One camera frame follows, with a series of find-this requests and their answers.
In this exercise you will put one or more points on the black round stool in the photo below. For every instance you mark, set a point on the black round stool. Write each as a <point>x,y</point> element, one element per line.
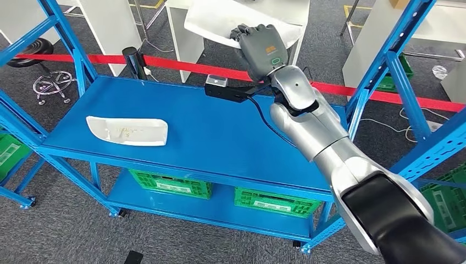
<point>31,51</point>

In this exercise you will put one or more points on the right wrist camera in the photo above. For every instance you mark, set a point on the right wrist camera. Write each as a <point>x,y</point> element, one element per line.
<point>224,93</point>

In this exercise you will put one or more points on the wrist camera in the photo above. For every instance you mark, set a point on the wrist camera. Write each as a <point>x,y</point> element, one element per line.
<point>134,257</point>
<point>224,93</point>

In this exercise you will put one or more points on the black stanchion post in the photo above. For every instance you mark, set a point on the black stanchion post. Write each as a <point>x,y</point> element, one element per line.
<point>134,62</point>

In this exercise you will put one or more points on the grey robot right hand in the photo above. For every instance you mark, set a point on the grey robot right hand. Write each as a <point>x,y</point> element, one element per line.
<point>264,51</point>

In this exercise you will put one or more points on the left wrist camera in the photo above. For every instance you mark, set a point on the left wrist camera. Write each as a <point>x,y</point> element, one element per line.
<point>134,257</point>

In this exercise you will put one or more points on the clear plastic bag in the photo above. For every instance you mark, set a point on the clear plastic bag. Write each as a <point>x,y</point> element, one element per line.
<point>439,72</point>

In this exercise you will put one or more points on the brown cardboard box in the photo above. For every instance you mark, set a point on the brown cardboard box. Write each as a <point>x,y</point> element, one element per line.
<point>398,3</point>

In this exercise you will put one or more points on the blue steel shelf rack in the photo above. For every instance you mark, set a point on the blue steel shelf rack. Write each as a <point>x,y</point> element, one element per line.
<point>204,124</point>
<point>16,199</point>
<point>460,237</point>

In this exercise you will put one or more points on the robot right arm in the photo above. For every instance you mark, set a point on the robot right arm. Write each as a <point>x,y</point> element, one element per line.
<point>316,127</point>

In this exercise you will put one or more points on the white plastic shell part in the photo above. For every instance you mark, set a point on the white plastic shell part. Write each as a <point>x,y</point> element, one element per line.
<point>214,18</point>
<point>145,133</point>

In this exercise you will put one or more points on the red barrier belt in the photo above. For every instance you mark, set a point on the red barrier belt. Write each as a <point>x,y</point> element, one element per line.
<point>182,65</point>

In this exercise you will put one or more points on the white panel desk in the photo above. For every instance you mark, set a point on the white panel desk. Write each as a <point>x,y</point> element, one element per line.
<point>457,85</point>
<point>185,51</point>
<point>437,22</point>
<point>109,29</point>

